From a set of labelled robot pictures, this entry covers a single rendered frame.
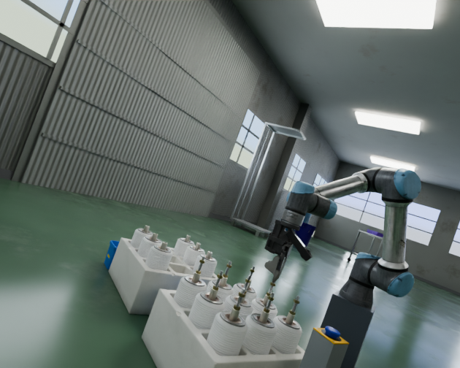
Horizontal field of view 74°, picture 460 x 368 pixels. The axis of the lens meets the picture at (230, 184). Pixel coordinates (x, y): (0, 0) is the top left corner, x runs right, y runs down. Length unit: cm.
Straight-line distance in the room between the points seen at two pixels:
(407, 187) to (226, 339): 90
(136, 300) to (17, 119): 225
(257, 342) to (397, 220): 77
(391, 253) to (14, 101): 293
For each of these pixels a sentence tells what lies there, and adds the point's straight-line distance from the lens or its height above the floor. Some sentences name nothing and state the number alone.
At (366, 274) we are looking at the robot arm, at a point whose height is 44.
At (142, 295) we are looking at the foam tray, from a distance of 132.
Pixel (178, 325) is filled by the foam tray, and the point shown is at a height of 16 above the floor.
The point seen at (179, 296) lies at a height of 20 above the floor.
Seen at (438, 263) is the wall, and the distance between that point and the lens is 1195.
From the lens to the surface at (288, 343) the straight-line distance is 107.
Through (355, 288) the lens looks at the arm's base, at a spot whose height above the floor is 36.
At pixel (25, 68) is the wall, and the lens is 320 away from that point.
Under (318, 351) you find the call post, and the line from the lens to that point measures 94.
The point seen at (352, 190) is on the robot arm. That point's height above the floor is 76.
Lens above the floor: 58
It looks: 1 degrees up
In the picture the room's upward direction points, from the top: 20 degrees clockwise
